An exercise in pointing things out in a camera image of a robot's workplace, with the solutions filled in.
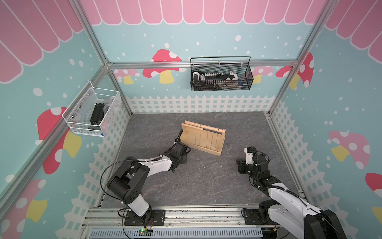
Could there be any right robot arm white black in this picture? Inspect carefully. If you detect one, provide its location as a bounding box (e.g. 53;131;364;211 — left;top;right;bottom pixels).
236;146;346;239

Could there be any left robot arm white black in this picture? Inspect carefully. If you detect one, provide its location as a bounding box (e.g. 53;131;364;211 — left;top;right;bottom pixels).
106;130;191;223

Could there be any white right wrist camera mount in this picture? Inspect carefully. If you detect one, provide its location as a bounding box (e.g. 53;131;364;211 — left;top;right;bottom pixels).
244;146;255;165

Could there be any wooden jewelry display stand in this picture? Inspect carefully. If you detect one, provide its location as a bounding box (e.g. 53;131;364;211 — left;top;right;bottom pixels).
181;120;226;156

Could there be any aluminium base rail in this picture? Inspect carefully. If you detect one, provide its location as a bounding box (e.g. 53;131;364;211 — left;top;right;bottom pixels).
80;204;329;239

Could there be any black wire mesh basket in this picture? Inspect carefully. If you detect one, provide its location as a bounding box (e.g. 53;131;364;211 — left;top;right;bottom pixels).
190;56;254;91

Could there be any white wire basket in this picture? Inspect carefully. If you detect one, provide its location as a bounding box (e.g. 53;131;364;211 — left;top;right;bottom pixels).
62;82;122;137

